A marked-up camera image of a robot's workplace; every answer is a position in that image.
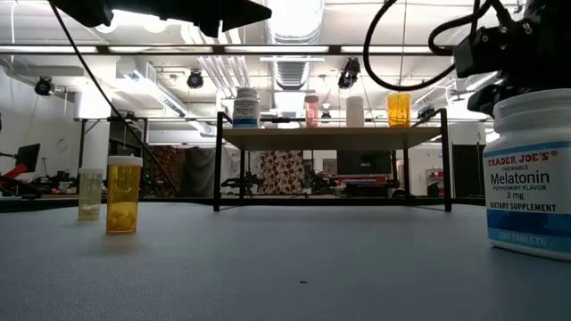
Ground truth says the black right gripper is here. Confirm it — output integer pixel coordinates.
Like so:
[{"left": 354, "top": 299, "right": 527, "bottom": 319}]
[{"left": 467, "top": 0, "right": 571, "bottom": 118}]

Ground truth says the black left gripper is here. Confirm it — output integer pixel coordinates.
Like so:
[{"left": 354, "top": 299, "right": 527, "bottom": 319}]
[{"left": 169, "top": 0, "right": 272, "bottom": 39}]

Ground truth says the amber pill bottle without cap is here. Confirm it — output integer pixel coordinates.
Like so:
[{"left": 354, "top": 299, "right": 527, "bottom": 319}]
[{"left": 385, "top": 92, "right": 412, "bottom": 128}]

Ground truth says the white melatonin bottle blue label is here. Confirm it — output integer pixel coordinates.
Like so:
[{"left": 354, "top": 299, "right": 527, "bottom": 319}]
[
  {"left": 233, "top": 86, "right": 261, "bottom": 129},
  {"left": 482, "top": 87, "right": 571, "bottom": 262}
]

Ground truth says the pink pill bottle white cap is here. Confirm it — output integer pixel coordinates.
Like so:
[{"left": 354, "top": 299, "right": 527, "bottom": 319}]
[{"left": 303, "top": 95, "right": 320, "bottom": 129}]

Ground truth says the plain white plastic bottle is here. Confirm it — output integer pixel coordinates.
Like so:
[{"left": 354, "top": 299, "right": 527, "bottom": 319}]
[{"left": 345, "top": 95, "right": 365, "bottom": 128}]

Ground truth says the amber pill bottle white cap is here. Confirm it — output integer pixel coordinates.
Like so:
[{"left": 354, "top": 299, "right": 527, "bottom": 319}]
[{"left": 105, "top": 155, "right": 145, "bottom": 235}]

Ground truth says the pale yellow bottle white cap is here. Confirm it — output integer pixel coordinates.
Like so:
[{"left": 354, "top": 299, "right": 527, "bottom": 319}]
[{"left": 78, "top": 167, "right": 104, "bottom": 222}]

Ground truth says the rig crossbar with light strips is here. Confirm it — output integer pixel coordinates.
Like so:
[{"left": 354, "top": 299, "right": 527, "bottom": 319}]
[{"left": 0, "top": 43, "right": 460, "bottom": 57}]

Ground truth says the black cabinet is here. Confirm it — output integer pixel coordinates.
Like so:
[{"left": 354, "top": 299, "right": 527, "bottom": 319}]
[{"left": 451, "top": 143, "right": 486, "bottom": 198}]

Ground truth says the black stage spotlight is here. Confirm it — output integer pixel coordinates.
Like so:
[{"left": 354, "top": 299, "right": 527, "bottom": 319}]
[
  {"left": 34, "top": 75, "right": 55, "bottom": 97},
  {"left": 186, "top": 69, "right": 205, "bottom": 90},
  {"left": 337, "top": 56, "right": 361, "bottom": 90}
]

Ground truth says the black wide television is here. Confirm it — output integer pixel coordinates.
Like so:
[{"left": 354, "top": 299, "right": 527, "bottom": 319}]
[{"left": 336, "top": 150, "right": 393, "bottom": 176}]

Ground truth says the white brown circle-patterned cloth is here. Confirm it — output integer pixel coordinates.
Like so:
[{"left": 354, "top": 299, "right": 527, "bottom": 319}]
[{"left": 260, "top": 150, "right": 306, "bottom": 196}]

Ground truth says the dark grey curtain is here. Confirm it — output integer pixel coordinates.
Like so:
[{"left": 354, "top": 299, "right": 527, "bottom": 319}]
[{"left": 180, "top": 146, "right": 219, "bottom": 198}]

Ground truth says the brown patterned tapestry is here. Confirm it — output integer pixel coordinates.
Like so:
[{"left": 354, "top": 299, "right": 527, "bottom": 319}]
[{"left": 142, "top": 144, "right": 186, "bottom": 198}]

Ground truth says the blue-grey table mat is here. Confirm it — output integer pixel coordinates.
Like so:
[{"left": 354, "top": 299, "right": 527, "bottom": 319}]
[{"left": 0, "top": 202, "right": 571, "bottom": 321}]

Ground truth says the small black monitor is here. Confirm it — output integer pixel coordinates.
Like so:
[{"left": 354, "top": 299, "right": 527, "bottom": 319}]
[{"left": 15, "top": 143, "right": 42, "bottom": 174}]

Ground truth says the red angled bar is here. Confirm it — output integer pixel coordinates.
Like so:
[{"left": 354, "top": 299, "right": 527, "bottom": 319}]
[{"left": 0, "top": 162, "right": 29, "bottom": 184}]

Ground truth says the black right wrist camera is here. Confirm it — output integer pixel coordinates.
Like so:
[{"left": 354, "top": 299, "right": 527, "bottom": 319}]
[{"left": 453, "top": 26, "right": 503, "bottom": 80}]

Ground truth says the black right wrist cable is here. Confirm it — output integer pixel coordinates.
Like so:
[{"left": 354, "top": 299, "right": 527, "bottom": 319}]
[{"left": 361, "top": 0, "right": 505, "bottom": 93}]

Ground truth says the wooden shelf black metal frame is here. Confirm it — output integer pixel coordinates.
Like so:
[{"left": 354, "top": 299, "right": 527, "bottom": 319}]
[{"left": 212, "top": 107, "right": 453, "bottom": 213}]

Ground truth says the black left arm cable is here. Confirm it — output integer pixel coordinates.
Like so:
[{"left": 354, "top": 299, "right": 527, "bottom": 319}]
[{"left": 47, "top": 0, "right": 182, "bottom": 200}]

